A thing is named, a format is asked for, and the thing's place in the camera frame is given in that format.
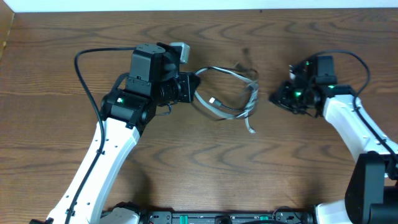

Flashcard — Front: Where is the left black camera cable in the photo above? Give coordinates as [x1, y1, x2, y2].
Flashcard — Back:
[63, 47, 137, 224]

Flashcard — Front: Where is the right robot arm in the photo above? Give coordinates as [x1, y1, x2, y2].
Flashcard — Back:
[269, 53, 397, 223]

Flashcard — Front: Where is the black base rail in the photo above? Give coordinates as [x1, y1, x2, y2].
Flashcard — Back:
[102, 202, 315, 224]

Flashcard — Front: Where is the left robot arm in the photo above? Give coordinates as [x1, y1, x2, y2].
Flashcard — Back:
[44, 42, 200, 223]

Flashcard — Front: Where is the white usb cable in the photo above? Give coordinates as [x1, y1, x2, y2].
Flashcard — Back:
[194, 66, 261, 134]

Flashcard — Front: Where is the cardboard side panel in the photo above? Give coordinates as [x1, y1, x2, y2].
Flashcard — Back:
[0, 0, 15, 58]

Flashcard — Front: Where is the right black camera cable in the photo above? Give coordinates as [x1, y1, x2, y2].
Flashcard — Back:
[307, 49, 398, 162]

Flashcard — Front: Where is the black usb cable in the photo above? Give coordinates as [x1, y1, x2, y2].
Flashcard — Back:
[191, 46, 261, 121]

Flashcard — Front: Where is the black camera cable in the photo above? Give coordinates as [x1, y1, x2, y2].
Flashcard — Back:
[63, 47, 137, 224]
[307, 49, 398, 162]

